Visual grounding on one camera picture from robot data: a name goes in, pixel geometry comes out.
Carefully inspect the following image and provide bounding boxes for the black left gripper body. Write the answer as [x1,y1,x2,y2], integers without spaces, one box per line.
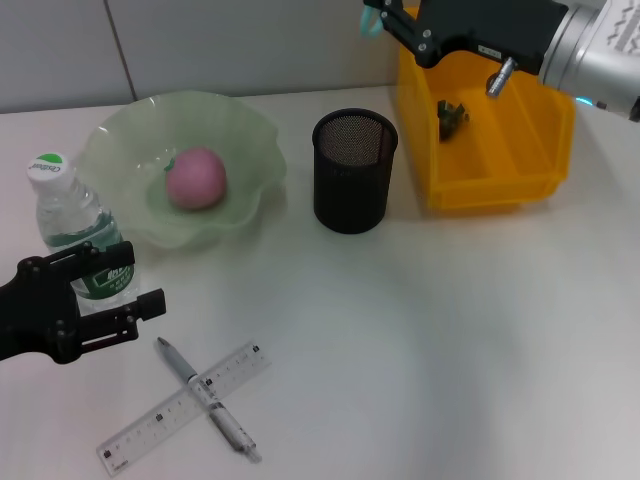
[0,256,82,365]

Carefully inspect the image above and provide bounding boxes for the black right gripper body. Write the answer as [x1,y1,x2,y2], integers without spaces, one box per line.
[417,0,570,76]

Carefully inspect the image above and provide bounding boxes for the blue capped scissors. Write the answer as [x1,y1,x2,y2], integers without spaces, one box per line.
[360,2,385,40]

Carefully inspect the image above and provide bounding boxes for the clear green-label water bottle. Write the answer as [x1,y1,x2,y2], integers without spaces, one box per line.
[25,149,139,317]

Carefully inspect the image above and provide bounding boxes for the pink peach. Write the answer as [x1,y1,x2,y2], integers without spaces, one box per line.
[164,148,229,212]

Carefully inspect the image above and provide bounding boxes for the clear plastic ruler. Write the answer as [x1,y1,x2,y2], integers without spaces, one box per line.
[96,340,273,475]

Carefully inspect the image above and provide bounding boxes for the grey clear pen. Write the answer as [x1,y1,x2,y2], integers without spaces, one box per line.
[156,336,263,464]

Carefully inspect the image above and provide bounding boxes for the pale green glass fruit plate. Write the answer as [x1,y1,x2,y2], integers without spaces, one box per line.
[82,91,289,251]

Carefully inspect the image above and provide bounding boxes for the black mesh pen cup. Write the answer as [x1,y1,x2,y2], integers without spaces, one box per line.
[311,109,400,235]

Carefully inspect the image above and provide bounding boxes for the yellow plastic storage bin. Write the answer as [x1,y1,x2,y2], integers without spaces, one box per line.
[395,4,577,217]

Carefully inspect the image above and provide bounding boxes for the right gripper cable with plugs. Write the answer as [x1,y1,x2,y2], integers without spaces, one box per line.
[486,56,520,100]

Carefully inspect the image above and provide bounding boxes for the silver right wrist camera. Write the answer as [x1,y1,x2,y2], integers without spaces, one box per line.
[602,0,640,56]

